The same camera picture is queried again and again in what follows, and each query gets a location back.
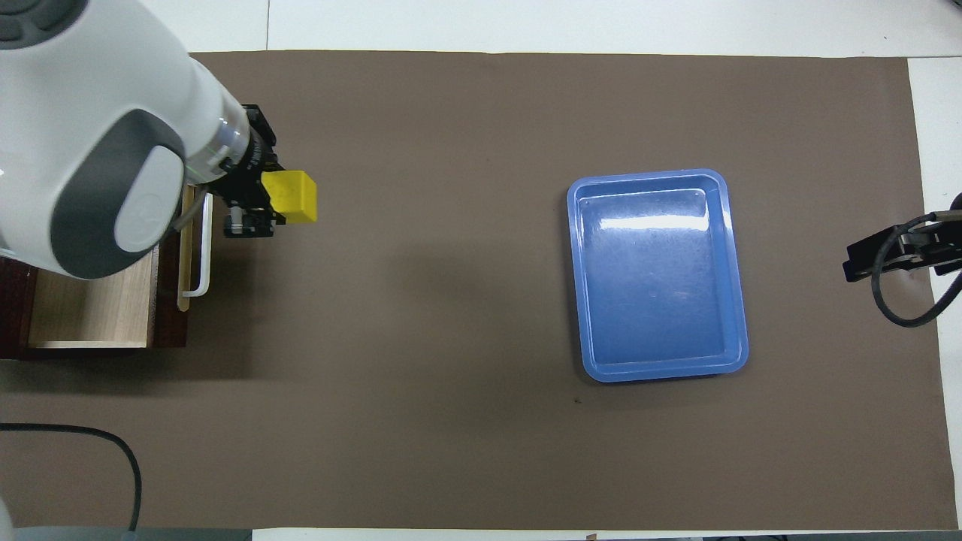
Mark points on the yellow cube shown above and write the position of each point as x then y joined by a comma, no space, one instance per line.
293,197

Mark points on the wooden drawer with dark front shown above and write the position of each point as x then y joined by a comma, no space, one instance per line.
90,315

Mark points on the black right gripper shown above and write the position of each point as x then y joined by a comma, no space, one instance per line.
948,254

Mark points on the brown table mat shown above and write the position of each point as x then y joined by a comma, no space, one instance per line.
451,315

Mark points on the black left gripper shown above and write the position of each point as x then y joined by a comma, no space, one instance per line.
240,188

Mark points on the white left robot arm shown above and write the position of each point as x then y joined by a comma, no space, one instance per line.
90,90

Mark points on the blue plastic tray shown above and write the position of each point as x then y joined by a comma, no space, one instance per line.
654,285

